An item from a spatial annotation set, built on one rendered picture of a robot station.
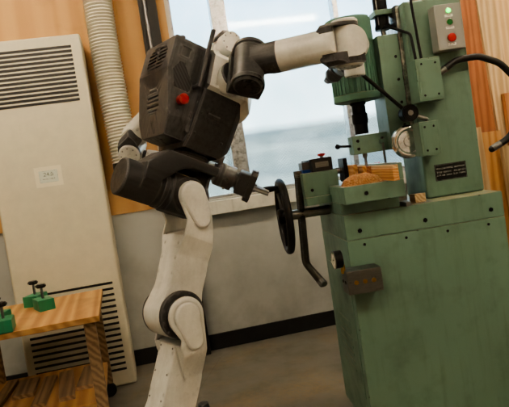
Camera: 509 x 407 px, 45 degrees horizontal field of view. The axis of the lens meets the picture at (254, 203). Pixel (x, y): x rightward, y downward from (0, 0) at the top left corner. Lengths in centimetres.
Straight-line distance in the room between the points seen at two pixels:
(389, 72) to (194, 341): 121
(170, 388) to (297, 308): 195
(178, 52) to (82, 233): 160
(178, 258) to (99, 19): 189
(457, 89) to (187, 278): 122
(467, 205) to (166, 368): 117
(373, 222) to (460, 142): 47
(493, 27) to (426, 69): 188
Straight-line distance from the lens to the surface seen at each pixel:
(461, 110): 241
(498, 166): 386
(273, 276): 365
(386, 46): 238
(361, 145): 235
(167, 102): 179
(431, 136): 226
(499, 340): 241
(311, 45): 172
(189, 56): 185
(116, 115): 334
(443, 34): 235
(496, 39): 412
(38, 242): 325
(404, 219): 221
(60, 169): 323
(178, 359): 186
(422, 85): 227
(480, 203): 231
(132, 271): 354
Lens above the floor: 102
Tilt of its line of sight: 4 degrees down
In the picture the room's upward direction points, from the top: 9 degrees counter-clockwise
